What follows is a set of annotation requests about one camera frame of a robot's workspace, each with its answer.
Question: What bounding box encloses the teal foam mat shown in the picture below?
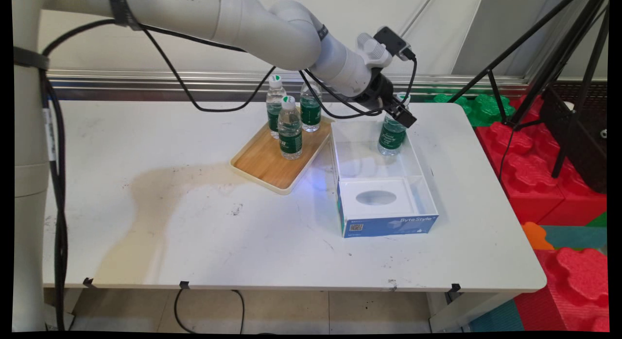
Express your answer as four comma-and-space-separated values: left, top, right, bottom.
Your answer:
540, 225, 608, 253

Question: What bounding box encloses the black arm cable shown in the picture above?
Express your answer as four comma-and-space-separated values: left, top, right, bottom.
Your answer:
41, 18, 418, 332

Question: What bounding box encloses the white blue cardboard box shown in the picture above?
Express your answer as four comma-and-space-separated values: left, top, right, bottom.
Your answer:
330, 119, 440, 239

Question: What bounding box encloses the green label water bottle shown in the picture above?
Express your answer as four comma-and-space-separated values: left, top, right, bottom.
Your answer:
266, 75, 287, 139
278, 95, 303, 160
299, 80, 323, 133
378, 92, 412, 156

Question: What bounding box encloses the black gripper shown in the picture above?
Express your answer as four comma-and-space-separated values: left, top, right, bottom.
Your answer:
356, 73, 418, 130

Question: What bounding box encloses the orange foam piece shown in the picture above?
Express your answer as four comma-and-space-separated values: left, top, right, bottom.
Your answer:
522, 221, 555, 251

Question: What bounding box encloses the black tripod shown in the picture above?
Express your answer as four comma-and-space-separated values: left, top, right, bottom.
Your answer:
447, 0, 611, 179

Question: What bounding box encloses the black cable under table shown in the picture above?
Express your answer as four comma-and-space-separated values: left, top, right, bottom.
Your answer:
173, 288, 245, 334

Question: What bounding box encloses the white table leg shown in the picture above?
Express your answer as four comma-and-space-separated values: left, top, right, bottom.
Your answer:
428, 291, 521, 334

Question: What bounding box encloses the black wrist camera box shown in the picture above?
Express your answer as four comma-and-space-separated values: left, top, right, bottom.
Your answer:
373, 26, 416, 63

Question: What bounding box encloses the white ribbed camera mount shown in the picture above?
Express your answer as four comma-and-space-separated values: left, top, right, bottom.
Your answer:
356, 33, 394, 70

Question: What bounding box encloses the green foam block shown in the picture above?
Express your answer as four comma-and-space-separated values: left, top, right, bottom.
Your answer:
427, 92, 517, 128

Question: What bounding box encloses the red foam block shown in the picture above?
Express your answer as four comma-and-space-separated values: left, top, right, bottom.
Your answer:
508, 94, 608, 227
514, 247, 610, 333
475, 120, 567, 226

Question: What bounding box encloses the black panel board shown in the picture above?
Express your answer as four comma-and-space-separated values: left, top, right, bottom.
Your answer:
538, 84, 608, 194

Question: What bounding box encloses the wooden tray with cream rim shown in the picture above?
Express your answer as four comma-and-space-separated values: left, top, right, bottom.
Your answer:
230, 115, 336, 195

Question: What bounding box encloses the aluminium wall rail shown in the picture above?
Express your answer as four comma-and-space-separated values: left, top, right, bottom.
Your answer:
46, 68, 531, 96

